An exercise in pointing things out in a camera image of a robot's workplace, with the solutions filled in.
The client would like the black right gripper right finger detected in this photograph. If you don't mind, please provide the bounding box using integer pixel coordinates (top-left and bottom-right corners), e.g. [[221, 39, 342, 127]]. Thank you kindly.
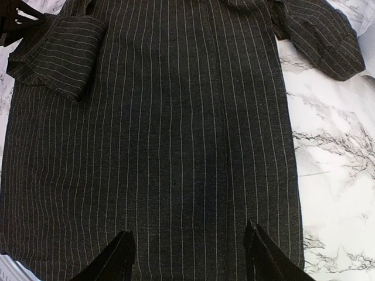
[[243, 221, 313, 281]]

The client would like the black pinstriped long sleeve shirt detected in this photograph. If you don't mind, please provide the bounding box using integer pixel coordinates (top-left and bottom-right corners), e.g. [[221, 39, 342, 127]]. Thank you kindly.
[[1, 1, 365, 280]]

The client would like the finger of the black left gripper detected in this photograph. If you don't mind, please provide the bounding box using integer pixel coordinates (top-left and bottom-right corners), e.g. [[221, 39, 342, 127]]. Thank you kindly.
[[1, 0, 47, 47]]

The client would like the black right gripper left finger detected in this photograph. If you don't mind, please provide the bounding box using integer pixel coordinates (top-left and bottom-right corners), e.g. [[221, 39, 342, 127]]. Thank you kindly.
[[71, 231, 136, 281]]

